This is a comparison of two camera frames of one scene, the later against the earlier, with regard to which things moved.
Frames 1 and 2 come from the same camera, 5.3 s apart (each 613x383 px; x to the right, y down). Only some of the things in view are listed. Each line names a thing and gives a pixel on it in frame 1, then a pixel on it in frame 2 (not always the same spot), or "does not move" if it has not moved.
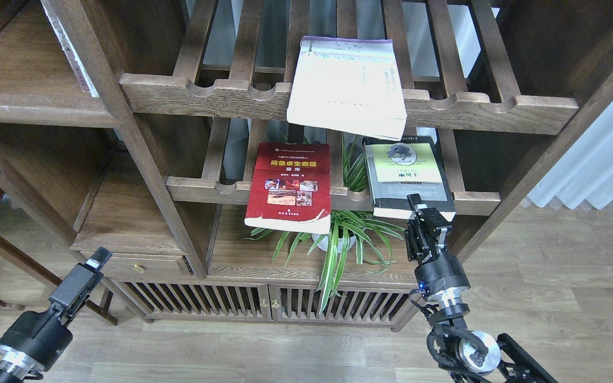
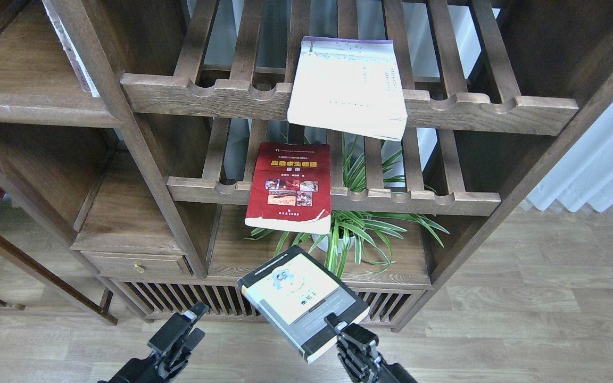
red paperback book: [290, 188] does not move
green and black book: [414, 165] -> [295, 294]
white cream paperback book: [349, 85] does not move
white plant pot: [323, 244] does not move
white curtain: [606, 162] does not move
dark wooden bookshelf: [246, 160] does not move
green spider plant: [366, 230] does not move
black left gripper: [36, 340] -> [173, 343]
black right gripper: [441, 277] -> [359, 358]
